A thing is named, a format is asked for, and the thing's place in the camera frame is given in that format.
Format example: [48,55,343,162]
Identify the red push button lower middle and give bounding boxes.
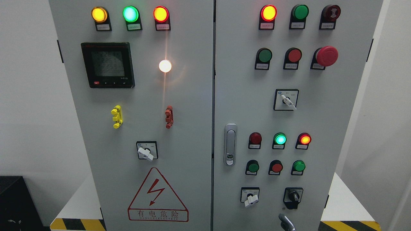
[268,160,283,175]

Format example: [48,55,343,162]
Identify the white selector switch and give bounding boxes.
[240,187,260,208]
[273,89,299,111]

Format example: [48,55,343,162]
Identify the red push button second row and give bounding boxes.
[283,47,302,70]

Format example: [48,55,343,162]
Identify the black box lower left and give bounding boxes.
[0,176,44,231]

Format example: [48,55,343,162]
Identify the red-orange lit indicator lower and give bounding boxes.
[295,133,312,150]

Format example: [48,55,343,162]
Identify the yellow indicator light top left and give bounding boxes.
[91,6,112,31]

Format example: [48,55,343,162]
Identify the dark red indicator light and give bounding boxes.
[248,132,262,149]

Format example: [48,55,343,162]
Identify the green indicator light top left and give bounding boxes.
[122,6,143,31]

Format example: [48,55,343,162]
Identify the yellow terminal connector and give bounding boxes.
[111,105,123,129]

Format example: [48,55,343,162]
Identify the white selector switch bottom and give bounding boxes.
[240,187,260,208]

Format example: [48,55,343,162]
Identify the white glowing indicator light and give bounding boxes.
[159,59,172,73]

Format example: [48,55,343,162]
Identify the white selector switch upper right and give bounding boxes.
[273,89,299,111]

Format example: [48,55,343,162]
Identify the red terminal connector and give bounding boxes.
[165,105,174,129]

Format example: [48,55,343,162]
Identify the red-orange indicator light top left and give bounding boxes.
[153,5,171,31]

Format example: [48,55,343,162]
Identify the red emergency stop mushroom button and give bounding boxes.
[310,46,339,70]

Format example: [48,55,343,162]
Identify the green push button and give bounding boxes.
[245,159,259,175]
[291,160,306,175]
[289,4,309,30]

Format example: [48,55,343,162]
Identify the green push button top right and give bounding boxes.
[289,4,309,30]

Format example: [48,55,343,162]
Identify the black digital power meter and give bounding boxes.
[81,42,135,88]

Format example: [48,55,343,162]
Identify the white rotary switch left door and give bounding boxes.
[136,141,158,161]

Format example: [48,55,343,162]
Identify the silver door handle lock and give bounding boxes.
[223,124,237,166]

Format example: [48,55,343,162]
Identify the green push button lower right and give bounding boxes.
[291,160,306,175]

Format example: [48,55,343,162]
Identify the green push button lower left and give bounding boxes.
[245,159,259,175]

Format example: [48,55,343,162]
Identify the dark red buzzer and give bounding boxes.
[319,5,341,30]

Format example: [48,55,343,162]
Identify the grey left cabinet door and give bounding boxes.
[49,0,214,231]

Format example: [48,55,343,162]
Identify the red electric hazard warning sticker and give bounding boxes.
[127,167,189,222]

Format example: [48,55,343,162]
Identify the grey right cabinet door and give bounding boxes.
[213,0,383,231]

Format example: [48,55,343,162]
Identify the green lit indicator light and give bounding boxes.
[272,133,287,150]

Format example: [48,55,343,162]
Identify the black rotary knob switch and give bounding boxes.
[283,187,303,210]

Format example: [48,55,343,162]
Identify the green push button second row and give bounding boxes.
[254,48,273,70]

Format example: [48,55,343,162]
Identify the white platform with hazard stripes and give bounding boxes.
[50,174,381,231]

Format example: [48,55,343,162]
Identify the grey cabinet door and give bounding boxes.
[213,0,383,231]
[49,0,214,231]

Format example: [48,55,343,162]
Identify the red lit indicator top right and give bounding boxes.
[258,4,277,30]

